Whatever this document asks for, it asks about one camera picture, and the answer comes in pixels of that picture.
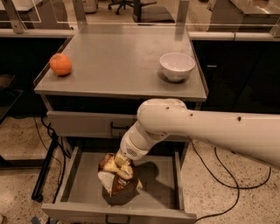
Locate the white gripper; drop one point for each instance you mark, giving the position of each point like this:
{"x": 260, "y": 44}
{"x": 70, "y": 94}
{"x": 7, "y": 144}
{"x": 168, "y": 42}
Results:
{"x": 130, "y": 147}

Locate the brown sea salt chip bag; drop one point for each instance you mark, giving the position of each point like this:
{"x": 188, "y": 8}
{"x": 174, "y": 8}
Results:
{"x": 125, "y": 181}

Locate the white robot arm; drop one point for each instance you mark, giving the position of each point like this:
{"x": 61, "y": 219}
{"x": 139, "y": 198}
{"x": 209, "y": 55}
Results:
{"x": 254, "y": 136}

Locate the open middle drawer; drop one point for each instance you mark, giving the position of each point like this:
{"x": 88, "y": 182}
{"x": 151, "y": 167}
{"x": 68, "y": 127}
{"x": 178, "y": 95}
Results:
{"x": 83, "y": 198}

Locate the closed top drawer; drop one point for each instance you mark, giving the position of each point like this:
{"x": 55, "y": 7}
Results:
{"x": 82, "y": 124}

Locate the grey drawer cabinet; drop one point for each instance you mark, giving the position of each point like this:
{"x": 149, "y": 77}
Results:
{"x": 116, "y": 67}

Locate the black table leg base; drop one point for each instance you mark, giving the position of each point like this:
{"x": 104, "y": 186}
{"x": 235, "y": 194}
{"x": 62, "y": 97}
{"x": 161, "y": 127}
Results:
{"x": 37, "y": 191}

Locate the orange fruit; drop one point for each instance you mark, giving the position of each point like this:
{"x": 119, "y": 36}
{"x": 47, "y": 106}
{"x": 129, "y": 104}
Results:
{"x": 60, "y": 64}

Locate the white bowl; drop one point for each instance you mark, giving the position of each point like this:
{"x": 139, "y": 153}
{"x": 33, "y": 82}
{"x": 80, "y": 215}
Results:
{"x": 177, "y": 66}

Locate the black office chair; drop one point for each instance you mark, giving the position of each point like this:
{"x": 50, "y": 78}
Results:
{"x": 147, "y": 13}

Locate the black top drawer handle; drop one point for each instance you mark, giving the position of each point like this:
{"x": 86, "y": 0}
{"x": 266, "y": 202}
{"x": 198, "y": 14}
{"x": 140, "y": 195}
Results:
{"x": 113, "y": 127}

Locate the black drawer handle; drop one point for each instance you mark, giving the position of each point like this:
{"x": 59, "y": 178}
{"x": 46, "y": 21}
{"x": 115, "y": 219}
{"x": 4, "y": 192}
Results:
{"x": 113, "y": 127}
{"x": 111, "y": 219}

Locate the black middle drawer handle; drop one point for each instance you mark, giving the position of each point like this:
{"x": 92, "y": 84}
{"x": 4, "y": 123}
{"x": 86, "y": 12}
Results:
{"x": 111, "y": 219}

